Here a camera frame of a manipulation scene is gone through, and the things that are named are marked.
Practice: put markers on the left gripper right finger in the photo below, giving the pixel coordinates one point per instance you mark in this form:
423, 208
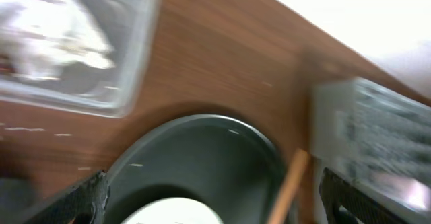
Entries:
344, 203

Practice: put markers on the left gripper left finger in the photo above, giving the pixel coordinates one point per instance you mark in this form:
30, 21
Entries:
83, 202

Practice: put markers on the wooden chopstick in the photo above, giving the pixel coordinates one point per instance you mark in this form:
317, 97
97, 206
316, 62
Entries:
289, 187

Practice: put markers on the grey plate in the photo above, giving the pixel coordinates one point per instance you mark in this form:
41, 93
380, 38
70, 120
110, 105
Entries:
174, 211

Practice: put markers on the grey dishwasher rack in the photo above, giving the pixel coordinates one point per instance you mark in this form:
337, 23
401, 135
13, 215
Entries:
376, 137

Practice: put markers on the round black serving tray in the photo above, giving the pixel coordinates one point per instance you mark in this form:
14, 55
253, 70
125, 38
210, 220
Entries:
220, 161

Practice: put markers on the clear plastic bin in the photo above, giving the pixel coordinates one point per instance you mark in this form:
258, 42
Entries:
82, 56

